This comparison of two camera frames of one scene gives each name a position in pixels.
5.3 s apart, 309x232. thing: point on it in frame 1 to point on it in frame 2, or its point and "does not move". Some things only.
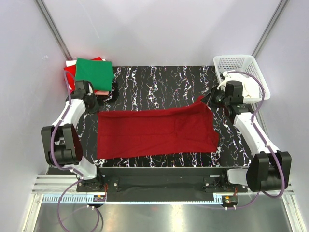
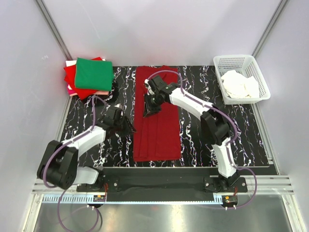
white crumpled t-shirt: (250, 87) does not move
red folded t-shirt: (70, 72) does not move
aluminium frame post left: (54, 30) does not move
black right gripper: (212, 98) to (149, 104)
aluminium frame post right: (267, 30) does not move
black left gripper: (109, 92) to (124, 124)
